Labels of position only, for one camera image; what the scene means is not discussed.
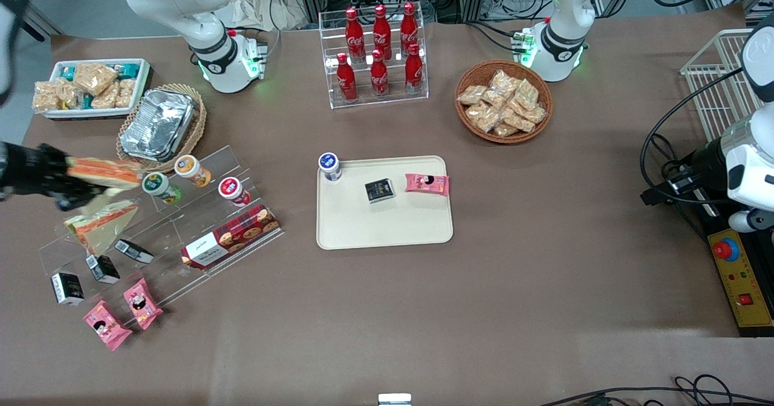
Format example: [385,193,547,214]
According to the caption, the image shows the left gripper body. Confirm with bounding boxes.
[689,140,730,191]

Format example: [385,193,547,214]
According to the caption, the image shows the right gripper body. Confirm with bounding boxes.
[0,142,68,203]

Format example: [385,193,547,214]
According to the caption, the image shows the triangle sandwich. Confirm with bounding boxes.
[65,156,143,198]
[63,199,140,257]

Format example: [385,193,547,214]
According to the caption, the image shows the beige plastic tray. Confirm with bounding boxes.
[316,156,454,250]

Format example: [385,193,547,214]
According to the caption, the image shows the small black snack box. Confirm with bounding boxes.
[364,177,396,205]
[85,253,121,285]
[50,272,86,306]
[114,239,155,265]

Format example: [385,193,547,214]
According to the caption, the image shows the green lid yogurt cup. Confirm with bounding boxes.
[141,172,183,206]

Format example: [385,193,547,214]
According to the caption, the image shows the stacked foil containers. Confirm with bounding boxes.
[120,88,198,163]

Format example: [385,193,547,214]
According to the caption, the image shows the white plastic bin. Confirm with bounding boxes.
[37,58,152,122]

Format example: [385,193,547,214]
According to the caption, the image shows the orange lid yogurt cup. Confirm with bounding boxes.
[174,154,213,189]

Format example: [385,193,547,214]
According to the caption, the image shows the clear acrylic stepped stand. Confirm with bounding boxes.
[38,145,285,328]

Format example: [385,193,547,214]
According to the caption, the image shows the pink snack packet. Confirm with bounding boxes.
[405,173,450,197]
[123,278,164,332]
[82,300,133,352]

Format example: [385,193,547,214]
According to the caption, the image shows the yellow emergency stop box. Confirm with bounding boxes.
[706,227,774,338]

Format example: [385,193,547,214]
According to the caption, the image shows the dark slanted pole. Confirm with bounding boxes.
[21,4,63,43]

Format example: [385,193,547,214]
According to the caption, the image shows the flat woven wicker basket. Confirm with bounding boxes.
[115,83,208,174]

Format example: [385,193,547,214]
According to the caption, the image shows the red lid yogurt cup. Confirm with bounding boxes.
[218,177,252,208]

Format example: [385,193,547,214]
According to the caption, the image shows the red plaid cookie box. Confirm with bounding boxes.
[180,205,282,271]

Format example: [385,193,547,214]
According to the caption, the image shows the round brown wicker basket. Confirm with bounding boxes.
[454,59,554,145]

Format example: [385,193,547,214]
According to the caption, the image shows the blue lid yogurt cup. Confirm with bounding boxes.
[318,152,343,183]

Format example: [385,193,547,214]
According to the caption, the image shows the red cola bottle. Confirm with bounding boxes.
[369,48,390,99]
[345,7,366,63]
[336,52,358,103]
[400,1,420,56]
[372,4,393,61]
[404,43,424,96]

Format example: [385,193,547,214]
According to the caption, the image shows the clear acrylic bottle rack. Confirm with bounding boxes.
[318,8,429,111]

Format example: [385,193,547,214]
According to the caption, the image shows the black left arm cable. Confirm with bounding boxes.
[639,66,748,206]

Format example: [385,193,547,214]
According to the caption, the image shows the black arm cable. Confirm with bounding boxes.
[639,66,748,206]
[0,0,38,107]

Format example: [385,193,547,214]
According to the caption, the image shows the white wire basket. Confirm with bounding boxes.
[680,28,764,144]

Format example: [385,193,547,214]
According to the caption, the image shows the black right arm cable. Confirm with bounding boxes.
[0,0,38,107]

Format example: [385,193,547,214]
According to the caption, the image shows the black floor cables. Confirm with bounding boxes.
[537,374,774,406]

